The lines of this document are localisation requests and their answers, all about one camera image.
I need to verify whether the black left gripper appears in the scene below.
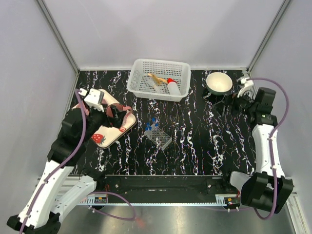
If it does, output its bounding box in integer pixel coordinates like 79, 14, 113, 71
81, 103, 127, 142

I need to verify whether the clear acrylic tube rack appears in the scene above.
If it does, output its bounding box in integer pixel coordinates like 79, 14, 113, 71
144, 123, 172, 151

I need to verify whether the white wash bottle red cap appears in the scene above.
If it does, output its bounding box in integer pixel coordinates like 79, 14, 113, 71
167, 78, 181, 96

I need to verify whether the white perforated plastic basket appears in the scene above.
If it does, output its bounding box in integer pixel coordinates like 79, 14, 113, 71
127, 58, 191, 102

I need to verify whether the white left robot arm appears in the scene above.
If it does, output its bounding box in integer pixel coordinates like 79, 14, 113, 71
7, 104, 128, 234

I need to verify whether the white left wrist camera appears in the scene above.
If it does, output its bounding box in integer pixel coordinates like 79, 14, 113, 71
78, 88, 104, 112

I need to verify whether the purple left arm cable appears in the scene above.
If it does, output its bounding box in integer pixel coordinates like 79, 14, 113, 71
18, 88, 137, 234

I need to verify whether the slotted cable duct rail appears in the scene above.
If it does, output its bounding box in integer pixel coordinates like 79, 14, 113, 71
78, 195, 108, 206

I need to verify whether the translucent pink mug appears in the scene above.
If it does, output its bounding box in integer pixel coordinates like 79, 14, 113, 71
105, 103, 132, 128

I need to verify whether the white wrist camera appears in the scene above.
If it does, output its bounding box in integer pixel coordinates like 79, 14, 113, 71
78, 88, 104, 112
237, 77, 256, 98

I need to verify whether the cream and green bowl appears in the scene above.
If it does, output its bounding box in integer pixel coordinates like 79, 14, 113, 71
206, 72, 233, 96

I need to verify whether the strawberry print white tray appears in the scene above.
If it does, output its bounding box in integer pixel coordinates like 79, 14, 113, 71
73, 89, 137, 149

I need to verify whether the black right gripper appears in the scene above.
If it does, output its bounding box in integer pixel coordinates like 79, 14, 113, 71
212, 87, 257, 117

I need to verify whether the brown bristle tube brush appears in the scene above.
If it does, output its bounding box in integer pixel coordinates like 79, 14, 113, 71
148, 73, 168, 85

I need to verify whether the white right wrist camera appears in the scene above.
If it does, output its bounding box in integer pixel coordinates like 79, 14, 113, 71
237, 77, 256, 98

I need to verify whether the clear plastic pipettes bundle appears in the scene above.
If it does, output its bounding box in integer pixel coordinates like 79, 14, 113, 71
145, 80, 162, 94

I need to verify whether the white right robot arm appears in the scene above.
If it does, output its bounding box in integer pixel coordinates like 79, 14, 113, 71
217, 87, 293, 214

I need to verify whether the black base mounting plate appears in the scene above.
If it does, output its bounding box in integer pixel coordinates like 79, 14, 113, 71
96, 175, 238, 204

